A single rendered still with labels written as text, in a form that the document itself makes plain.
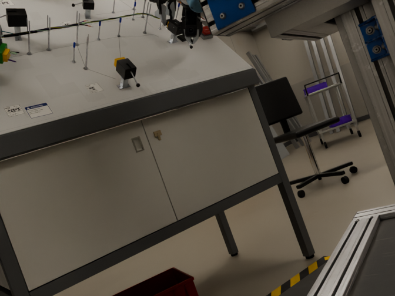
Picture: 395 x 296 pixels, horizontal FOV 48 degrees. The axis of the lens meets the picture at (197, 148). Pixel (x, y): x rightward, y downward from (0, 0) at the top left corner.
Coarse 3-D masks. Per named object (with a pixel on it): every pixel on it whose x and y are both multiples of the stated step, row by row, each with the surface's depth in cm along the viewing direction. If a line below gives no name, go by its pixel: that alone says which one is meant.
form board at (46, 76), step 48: (0, 0) 183; (48, 0) 192; (96, 0) 201; (144, 0) 212; (96, 48) 174; (144, 48) 182; (192, 48) 191; (0, 96) 143; (48, 96) 148; (96, 96) 153; (144, 96) 160
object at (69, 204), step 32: (128, 128) 157; (32, 160) 138; (64, 160) 143; (96, 160) 149; (128, 160) 155; (0, 192) 131; (32, 192) 136; (64, 192) 141; (96, 192) 147; (128, 192) 153; (160, 192) 159; (32, 224) 134; (64, 224) 139; (96, 224) 145; (128, 224) 150; (160, 224) 157; (32, 256) 132; (64, 256) 137; (96, 256) 143; (32, 288) 131
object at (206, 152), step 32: (224, 96) 183; (160, 128) 164; (192, 128) 172; (224, 128) 180; (256, 128) 189; (160, 160) 162; (192, 160) 169; (224, 160) 177; (256, 160) 186; (192, 192) 166; (224, 192) 174
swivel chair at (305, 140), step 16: (272, 80) 367; (288, 80) 372; (272, 96) 362; (288, 96) 367; (272, 112) 358; (288, 112) 363; (288, 128) 364; (304, 128) 328; (320, 128) 327; (304, 144) 345; (320, 176) 341; (304, 192) 329
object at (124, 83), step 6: (120, 60) 155; (126, 60) 156; (120, 66) 154; (126, 66) 153; (132, 66) 154; (120, 72) 155; (126, 72) 153; (132, 72) 154; (126, 78) 155; (120, 84) 160; (126, 84) 160; (138, 84) 152
